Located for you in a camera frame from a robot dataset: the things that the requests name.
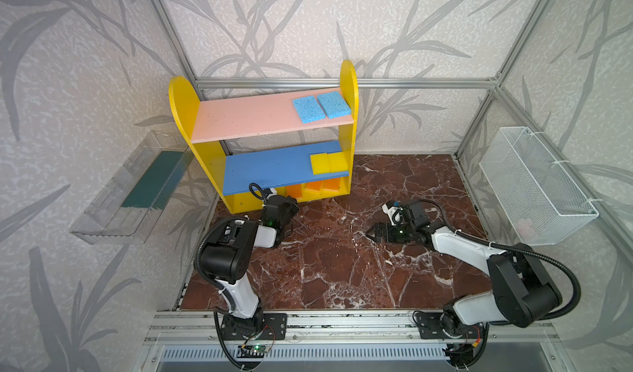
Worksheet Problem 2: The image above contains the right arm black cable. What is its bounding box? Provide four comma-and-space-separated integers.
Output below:
400, 198, 582, 324

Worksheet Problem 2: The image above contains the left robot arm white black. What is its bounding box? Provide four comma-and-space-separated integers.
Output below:
194, 195, 299, 340

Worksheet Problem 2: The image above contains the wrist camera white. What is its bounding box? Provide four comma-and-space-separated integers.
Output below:
262, 188, 277, 204
382, 201, 403, 226

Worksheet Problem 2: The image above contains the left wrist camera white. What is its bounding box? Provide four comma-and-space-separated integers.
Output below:
262, 188, 277, 204

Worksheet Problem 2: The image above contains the pale yellow sponge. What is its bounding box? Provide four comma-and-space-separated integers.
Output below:
285, 184, 303, 200

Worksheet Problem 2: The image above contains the blue sponge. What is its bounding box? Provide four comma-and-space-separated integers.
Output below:
316, 91, 351, 119
292, 95, 326, 124

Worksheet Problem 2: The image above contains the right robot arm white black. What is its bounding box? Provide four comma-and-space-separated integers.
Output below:
365, 199, 582, 339

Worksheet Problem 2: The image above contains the yellow shelf with coloured boards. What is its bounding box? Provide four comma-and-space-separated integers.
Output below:
168, 60, 359, 213

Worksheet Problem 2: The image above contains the orange sponge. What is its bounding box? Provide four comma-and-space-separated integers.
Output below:
321, 178, 341, 192
304, 181, 322, 193

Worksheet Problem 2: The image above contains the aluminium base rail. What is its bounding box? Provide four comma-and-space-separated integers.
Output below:
142, 308, 550, 346

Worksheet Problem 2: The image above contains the white wire mesh basket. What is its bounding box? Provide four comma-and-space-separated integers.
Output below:
480, 127, 599, 246

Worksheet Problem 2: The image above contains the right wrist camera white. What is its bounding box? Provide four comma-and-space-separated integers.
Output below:
382, 201, 403, 226

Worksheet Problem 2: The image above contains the clear acrylic wall bin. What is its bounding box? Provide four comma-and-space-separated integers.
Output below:
70, 131, 193, 245

